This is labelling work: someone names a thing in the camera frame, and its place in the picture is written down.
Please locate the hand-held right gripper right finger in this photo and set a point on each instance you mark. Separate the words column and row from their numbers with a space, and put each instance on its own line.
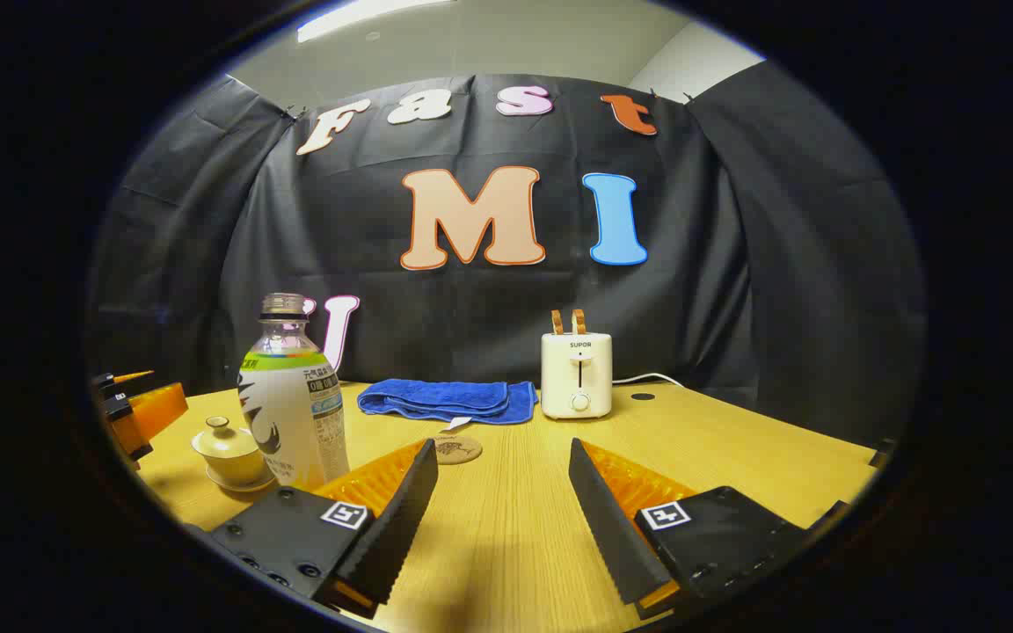
column 608, row 519

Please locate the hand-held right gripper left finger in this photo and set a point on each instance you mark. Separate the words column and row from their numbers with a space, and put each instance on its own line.
column 401, row 519

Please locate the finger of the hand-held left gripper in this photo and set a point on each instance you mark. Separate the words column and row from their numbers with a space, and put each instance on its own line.
column 105, row 383
column 155, row 409

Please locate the cream teacup lid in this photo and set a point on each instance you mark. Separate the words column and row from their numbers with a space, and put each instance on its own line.
column 221, row 440

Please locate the round wooden coaster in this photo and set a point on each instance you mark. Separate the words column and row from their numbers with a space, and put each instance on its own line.
column 461, row 450

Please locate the clear plastic water bottle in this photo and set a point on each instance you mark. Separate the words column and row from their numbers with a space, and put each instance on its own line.
column 291, row 413

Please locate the cream ceramic saucer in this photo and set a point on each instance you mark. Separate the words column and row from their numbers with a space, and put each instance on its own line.
column 247, row 485

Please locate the folded blue towel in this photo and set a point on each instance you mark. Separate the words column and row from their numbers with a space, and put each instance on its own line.
column 445, row 400

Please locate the white toaster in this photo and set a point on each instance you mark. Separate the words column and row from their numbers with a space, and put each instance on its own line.
column 575, row 374

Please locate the brown toast slice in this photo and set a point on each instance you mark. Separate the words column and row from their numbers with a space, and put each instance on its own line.
column 579, row 321
column 557, row 322

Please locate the black backdrop cloth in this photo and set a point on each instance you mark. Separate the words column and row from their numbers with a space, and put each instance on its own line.
column 471, row 316

